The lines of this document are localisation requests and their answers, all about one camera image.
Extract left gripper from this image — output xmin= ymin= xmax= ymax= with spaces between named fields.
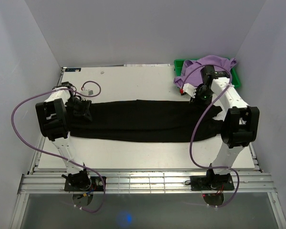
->
xmin=65 ymin=97 xmax=93 ymax=122

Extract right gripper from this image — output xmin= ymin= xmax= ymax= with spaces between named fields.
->
xmin=189 ymin=87 xmax=215 ymax=113

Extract black trousers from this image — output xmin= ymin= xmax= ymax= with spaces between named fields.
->
xmin=70 ymin=100 xmax=223 ymax=143

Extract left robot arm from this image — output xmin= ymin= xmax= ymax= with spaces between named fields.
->
xmin=35 ymin=82 xmax=92 ymax=191

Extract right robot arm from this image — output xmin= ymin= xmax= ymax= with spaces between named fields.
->
xmin=190 ymin=65 xmax=260 ymax=191

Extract purple trousers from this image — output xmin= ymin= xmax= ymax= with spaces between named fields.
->
xmin=174 ymin=55 xmax=237 ymax=88

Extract green plastic bin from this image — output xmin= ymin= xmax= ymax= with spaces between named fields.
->
xmin=174 ymin=55 xmax=241 ymax=88

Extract blue label sticker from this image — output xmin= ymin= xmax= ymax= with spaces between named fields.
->
xmin=64 ymin=68 xmax=81 ymax=72

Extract papers behind table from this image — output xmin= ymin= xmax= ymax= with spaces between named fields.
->
xmin=123 ymin=63 xmax=171 ymax=67

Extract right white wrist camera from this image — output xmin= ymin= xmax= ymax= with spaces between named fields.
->
xmin=180 ymin=83 xmax=197 ymax=98

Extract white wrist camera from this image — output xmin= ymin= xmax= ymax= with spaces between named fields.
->
xmin=180 ymin=83 xmax=197 ymax=98
xmin=81 ymin=87 xmax=94 ymax=96

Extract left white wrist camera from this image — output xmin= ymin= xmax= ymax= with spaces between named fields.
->
xmin=81 ymin=87 xmax=94 ymax=96

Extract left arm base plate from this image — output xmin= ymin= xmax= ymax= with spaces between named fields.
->
xmin=63 ymin=176 xmax=107 ymax=192

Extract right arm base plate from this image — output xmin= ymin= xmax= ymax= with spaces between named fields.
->
xmin=184 ymin=175 xmax=235 ymax=191

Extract aluminium frame rail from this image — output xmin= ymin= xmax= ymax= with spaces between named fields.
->
xmin=18 ymin=170 xmax=277 ymax=194

